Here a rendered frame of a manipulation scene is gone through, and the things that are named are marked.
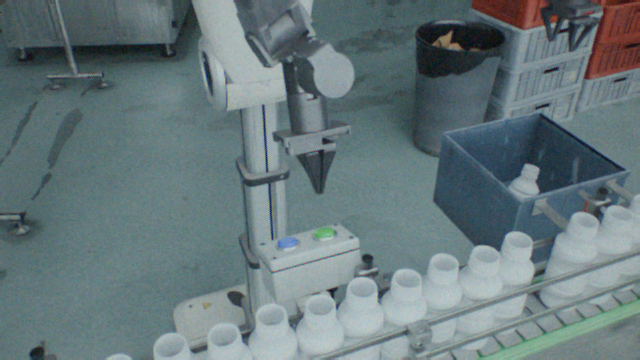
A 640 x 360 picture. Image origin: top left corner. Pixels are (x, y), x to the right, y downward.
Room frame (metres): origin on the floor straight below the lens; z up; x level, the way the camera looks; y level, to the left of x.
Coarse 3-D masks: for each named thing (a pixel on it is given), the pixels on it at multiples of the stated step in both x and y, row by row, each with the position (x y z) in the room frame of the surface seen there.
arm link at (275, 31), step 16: (240, 0) 0.71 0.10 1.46; (256, 0) 0.69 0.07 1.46; (272, 0) 0.70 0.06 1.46; (288, 0) 0.72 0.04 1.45; (240, 16) 0.73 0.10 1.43; (256, 16) 0.69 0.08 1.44; (272, 16) 0.70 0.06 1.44; (288, 16) 0.73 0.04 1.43; (256, 32) 0.71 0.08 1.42; (272, 32) 0.71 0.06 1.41; (288, 32) 0.73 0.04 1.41; (304, 32) 0.75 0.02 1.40; (272, 48) 0.71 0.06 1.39
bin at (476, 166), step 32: (480, 128) 1.28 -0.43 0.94; (512, 128) 1.32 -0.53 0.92; (544, 128) 1.33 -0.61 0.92; (448, 160) 1.21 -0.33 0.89; (480, 160) 1.29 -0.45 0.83; (512, 160) 1.33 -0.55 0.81; (544, 160) 1.30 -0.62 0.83; (576, 160) 1.21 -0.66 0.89; (608, 160) 1.13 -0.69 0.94; (448, 192) 1.19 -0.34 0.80; (480, 192) 1.08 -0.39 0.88; (512, 192) 0.99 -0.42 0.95; (544, 192) 1.27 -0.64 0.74; (576, 192) 1.02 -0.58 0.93; (480, 224) 1.06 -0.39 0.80; (512, 224) 0.97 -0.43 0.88; (544, 224) 0.99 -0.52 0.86; (544, 256) 1.00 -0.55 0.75
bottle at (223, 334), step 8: (216, 328) 0.44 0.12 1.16; (224, 328) 0.44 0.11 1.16; (232, 328) 0.44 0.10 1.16; (208, 336) 0.42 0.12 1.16; (216, 336) 0.44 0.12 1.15; (224, 336) 0.44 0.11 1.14; (232, 336) 0.44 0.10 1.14; (240, 336) 0.43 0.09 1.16; (208, 344) 0.42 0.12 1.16; (216, 344) 0.44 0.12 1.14; (224, 344) 0.45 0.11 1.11; (232, 344) 0.41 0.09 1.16; (240, 344) 0.42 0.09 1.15; (208, 352) 0.42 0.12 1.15; (216, 352) 0.41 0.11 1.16; (224, 352) 0.41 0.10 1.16; (232, 352) 0.41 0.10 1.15; (240, 352) 0.42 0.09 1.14; (248, 352) 0.43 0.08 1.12
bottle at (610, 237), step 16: (608, 208) 0.66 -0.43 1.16; (624, 208) 0.66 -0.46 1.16; (608, 224) 0.64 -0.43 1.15; (624, 224) 0.63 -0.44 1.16; (608, 240) 0.63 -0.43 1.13; (624, 240) 0.63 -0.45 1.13; (608, 256) 0.62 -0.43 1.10; (592, 272) 0.63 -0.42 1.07; (608, 272) 0.62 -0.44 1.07; (592, 288) 0.62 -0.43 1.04
